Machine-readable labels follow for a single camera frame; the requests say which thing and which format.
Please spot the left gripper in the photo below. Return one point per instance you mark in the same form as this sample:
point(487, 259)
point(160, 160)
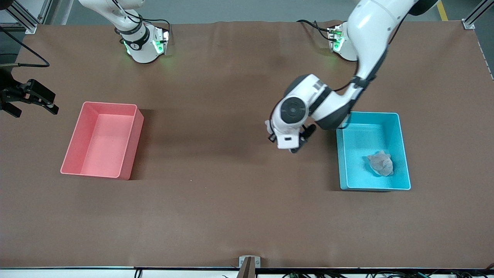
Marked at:
point(310, 130)

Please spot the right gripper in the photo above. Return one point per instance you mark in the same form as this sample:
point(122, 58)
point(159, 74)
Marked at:
point(8, 92)

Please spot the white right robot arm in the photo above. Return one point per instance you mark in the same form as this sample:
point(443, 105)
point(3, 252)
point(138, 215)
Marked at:
point(144, 54)

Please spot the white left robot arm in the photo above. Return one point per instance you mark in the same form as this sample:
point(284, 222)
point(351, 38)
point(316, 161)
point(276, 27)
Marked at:
point(293, 110)

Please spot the blue plastic box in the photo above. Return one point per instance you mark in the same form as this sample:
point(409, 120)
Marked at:
point(359, 170)

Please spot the pink plastic box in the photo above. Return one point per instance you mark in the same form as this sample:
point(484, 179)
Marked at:
point(104, 154)

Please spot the brown table mat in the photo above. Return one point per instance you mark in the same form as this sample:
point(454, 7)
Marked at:
point(247, 200)

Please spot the yellow floor tape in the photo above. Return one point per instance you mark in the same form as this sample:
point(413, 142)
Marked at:
point(443, 13)

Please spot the aluminium frame profile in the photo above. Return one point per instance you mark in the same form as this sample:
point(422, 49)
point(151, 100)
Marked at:
point(31, 27)
point(469, 24)

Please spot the metal connector bracket green light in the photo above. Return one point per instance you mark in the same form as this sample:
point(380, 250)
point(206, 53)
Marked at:
point(335, 38)
point(161, 42)

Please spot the small metal bracket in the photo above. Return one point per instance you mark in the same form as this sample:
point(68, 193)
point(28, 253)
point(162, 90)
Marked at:
point(257, 262)

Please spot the brown narrow post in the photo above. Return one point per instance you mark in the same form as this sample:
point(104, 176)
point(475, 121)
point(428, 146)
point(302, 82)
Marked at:
point(247, 271)

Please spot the table edge rail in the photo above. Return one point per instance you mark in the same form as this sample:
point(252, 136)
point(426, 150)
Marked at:
point(77, 274)

